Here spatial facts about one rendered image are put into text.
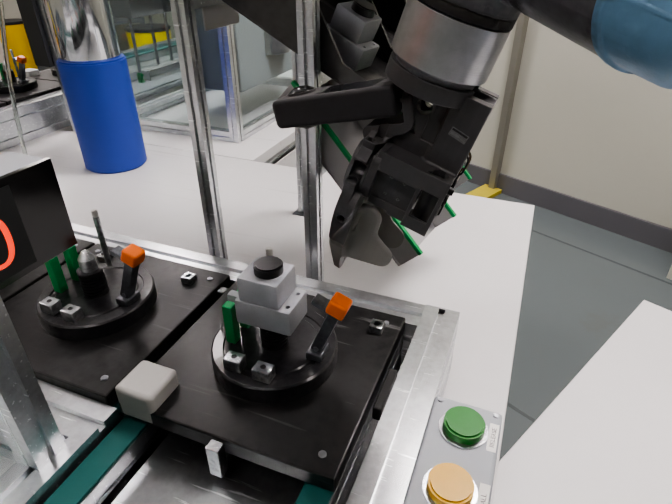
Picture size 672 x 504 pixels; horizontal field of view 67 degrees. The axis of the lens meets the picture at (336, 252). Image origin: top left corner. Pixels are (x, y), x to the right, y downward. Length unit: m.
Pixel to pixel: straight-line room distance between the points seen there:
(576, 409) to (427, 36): 0.53
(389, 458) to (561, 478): 0.23
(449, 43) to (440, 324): 0.39
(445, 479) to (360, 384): 0.13
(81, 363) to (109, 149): 0.84
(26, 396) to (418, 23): 0.43
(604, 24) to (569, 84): 2.78
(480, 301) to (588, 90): 2.27
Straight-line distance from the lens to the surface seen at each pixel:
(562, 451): 0.69
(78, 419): 0.60
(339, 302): 0.49
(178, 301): 0.69
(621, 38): 0.30
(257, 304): 0.52
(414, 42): 0.37
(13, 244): 0.41
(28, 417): 0.53
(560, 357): 2.17
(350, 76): 0.63
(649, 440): 0.75
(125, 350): 0.64
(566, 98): 3.09
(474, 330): 0.81
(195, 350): 0.61
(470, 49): 0.37
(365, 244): 0.46
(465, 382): 0.73
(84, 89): 1.37
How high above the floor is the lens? 1.37
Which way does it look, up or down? 32 degrees down
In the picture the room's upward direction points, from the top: straight up
